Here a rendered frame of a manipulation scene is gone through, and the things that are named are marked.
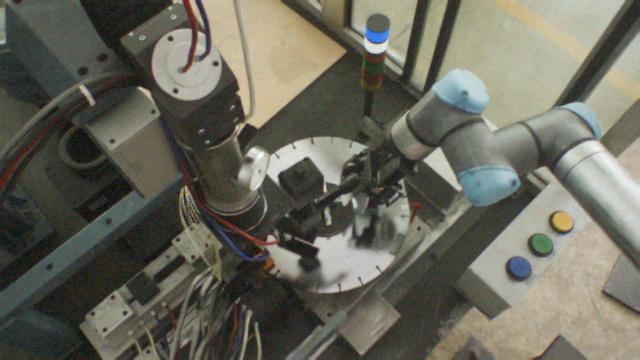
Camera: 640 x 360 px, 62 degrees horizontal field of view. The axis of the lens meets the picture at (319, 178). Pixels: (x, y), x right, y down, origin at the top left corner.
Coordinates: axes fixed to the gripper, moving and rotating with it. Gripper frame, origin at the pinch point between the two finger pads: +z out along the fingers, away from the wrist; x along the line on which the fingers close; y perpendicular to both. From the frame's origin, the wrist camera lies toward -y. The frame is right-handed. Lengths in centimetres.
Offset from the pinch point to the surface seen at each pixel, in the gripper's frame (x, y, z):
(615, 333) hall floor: 133, -11, 37
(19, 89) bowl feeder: -63, -26, 35
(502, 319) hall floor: 100, -15, 55
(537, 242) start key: 38.1, 5.0, -11.5
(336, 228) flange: 0.7, 5.6, 4.1
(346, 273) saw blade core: 3.7, 13.7, 5.4
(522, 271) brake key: 35.4, 10.8, -8.5
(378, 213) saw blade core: 8.0, 1.8, 0.2
